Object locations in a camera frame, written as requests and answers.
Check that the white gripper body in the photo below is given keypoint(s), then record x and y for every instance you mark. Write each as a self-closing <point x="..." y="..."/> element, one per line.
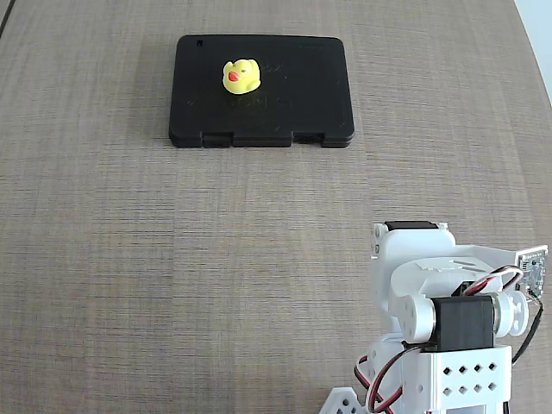
<point x="407" y="227"/>

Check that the yellow rubber duck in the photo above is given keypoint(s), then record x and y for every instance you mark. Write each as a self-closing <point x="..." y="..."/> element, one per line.
<point x="241" y="77"/>

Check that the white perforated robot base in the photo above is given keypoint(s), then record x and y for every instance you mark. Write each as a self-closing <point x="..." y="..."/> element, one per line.
<point x="343" y="401"/>

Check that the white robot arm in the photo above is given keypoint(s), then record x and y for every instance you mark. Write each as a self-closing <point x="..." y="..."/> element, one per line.
<point x="461" y="345"/>

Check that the black plastic flat case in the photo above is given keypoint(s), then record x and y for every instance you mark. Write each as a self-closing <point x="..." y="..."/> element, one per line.
<point x="267" y="108"/>

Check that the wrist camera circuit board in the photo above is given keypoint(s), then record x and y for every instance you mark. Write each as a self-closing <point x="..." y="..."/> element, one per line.
<point x="535" y="271"/>

